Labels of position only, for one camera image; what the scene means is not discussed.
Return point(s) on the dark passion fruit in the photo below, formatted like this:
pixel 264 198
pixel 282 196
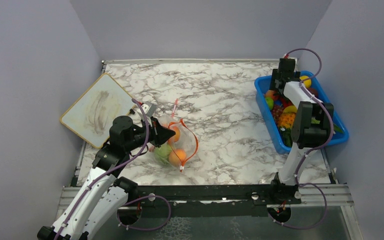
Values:
pixel 313 91

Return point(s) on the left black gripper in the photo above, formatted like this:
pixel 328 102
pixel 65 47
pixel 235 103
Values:
pixel 160 134

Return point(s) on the wood framed whiteboard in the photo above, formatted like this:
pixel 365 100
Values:
pixel 92 114

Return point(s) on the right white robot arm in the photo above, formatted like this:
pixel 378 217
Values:
pixel 312 128

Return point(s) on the clear orange zip top bag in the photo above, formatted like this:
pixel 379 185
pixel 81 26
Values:
pixel 188 140

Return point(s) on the green leafy vegetable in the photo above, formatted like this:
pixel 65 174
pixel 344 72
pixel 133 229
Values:
pixel 337 129

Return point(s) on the blue plastic bin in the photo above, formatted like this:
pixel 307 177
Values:
pixel 262 85

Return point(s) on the yellow pear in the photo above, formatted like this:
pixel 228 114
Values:
pixel 306 81

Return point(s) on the red chili pepper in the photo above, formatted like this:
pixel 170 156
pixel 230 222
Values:
pixel 285 102

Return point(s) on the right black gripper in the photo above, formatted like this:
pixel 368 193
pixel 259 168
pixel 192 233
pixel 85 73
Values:
pixel 274 77

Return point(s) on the green cabbage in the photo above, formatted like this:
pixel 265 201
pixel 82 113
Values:
pixel 162 153

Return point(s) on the dark grape bunch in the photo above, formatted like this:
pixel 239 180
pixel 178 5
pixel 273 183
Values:
pixel 276 111

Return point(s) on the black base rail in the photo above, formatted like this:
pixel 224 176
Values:
pixel 195 201

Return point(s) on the red white pen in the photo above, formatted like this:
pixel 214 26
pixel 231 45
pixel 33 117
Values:
pixel 174 107

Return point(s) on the pink peach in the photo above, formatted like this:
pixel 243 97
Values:
pixel 176 157

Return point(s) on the orange spiky pineapple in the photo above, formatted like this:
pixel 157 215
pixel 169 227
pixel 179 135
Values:
pixel 286 120

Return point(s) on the small orange peach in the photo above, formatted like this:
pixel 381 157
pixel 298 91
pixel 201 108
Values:
pixel 177 135

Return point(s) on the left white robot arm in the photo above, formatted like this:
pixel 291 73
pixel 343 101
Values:
pixel 104 191

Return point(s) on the yellow banana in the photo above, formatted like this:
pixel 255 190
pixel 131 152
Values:
pixel 290 109

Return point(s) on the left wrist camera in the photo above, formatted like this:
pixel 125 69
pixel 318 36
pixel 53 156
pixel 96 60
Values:
pixel 146 110

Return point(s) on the small green lime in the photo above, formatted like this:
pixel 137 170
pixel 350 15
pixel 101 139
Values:
pixel 270 102

